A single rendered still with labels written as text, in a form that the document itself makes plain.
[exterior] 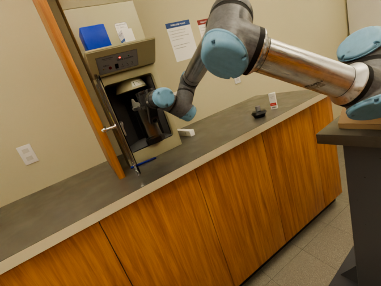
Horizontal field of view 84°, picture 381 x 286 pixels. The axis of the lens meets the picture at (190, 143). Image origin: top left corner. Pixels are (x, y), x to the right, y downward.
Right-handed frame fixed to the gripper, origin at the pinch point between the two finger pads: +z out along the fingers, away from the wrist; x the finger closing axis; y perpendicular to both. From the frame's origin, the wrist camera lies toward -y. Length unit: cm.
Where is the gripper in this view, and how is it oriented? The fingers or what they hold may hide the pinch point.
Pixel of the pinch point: (142, 106)
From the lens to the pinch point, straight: 114.6
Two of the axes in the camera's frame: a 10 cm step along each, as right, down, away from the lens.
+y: -3.1, -9.1, -2.7
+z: -4.7, -1.0, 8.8
